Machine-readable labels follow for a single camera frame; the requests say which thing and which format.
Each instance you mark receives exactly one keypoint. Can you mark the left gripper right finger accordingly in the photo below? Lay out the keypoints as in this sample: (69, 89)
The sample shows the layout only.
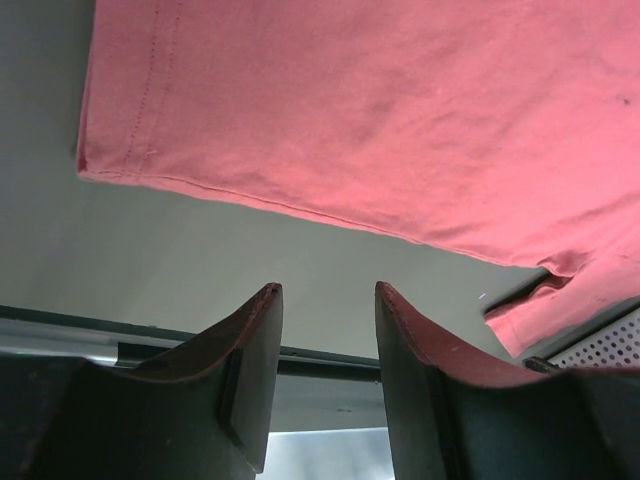
(456, 412)

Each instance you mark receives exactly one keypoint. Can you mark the white plastic laundry basket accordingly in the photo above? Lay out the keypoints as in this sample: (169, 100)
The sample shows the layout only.
(609, 340)

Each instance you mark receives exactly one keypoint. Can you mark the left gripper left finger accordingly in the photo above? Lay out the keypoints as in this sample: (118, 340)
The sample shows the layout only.
(201, 410)

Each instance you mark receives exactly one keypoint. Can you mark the red t shirt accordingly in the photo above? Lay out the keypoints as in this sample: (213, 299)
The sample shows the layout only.
(507, 131)

